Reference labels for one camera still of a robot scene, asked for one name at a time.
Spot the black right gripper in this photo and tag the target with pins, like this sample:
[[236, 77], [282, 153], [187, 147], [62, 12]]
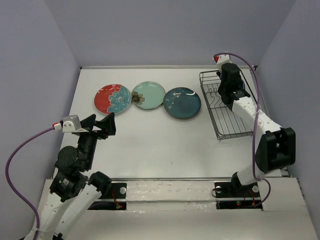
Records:
[[241, 80]]

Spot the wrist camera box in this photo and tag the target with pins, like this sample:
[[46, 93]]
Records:
[[221, 59], [71, 124]]

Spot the mint green flower plate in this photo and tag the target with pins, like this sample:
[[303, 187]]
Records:
[[148, 95]]

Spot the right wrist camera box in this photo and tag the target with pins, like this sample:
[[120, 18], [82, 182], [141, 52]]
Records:
[[221, 59]]

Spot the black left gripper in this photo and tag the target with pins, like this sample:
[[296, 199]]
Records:
[[108, 123]]

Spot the dark teal blossom plate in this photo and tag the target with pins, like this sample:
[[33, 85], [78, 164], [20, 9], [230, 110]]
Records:
[[182, 103]]

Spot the black wire dish rack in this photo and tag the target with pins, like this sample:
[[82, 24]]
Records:
[[226, 124]]

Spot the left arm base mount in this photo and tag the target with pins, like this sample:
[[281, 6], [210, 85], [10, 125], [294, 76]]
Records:
[[113, 200]]

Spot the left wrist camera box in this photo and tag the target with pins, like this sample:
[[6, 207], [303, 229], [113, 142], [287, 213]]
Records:
[[71, 124]]

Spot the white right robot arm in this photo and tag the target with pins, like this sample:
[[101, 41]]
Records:
[[273, 146]]

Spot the red and blue floral plate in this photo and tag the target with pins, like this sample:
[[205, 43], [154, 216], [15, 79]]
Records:
[[112, 98]]

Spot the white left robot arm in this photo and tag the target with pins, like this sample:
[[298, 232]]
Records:
[[71, 192]]

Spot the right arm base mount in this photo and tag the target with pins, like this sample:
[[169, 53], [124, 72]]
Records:
[[227, 198]]

